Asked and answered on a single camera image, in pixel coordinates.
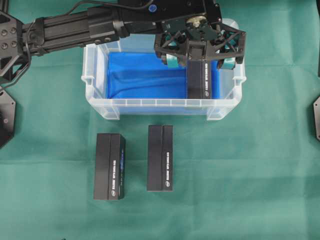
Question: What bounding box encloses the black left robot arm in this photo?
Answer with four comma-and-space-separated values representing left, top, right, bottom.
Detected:
0, 0, 246, 89

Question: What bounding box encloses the blue foam liner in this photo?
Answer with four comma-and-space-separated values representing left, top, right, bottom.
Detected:
105, 52, 221, 99

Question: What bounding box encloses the clear plastic storage case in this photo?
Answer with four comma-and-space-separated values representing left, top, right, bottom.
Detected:
81, 34, 247, 121

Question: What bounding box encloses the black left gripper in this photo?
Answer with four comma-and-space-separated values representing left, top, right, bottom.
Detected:
154, 21, 247, 70

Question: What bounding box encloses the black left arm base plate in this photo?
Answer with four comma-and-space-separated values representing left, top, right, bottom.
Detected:
0, 90, 16, 148

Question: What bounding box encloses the black box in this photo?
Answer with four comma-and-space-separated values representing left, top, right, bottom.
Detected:
93, 133, 126, 201
186, 60, 212, 100
146, 125, 174, 192

